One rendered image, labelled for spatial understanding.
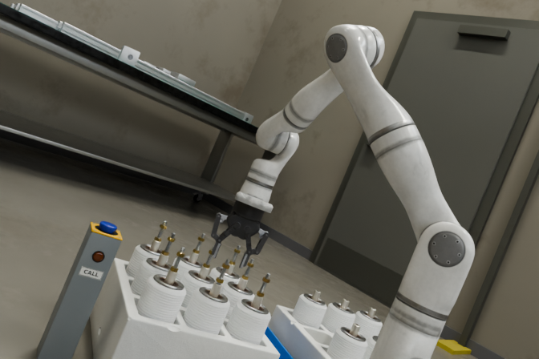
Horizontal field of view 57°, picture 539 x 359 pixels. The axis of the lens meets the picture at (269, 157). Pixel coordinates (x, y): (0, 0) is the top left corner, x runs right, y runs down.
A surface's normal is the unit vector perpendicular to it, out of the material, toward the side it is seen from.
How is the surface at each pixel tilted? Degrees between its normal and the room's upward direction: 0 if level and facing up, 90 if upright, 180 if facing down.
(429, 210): 102
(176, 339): 90
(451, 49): 90
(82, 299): 90
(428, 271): 92
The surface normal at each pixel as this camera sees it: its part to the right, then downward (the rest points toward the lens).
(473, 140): -0.64, -0.28
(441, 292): -0.15, -0.07
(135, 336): 0.37, 0.14
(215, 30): 0.67, 0.28
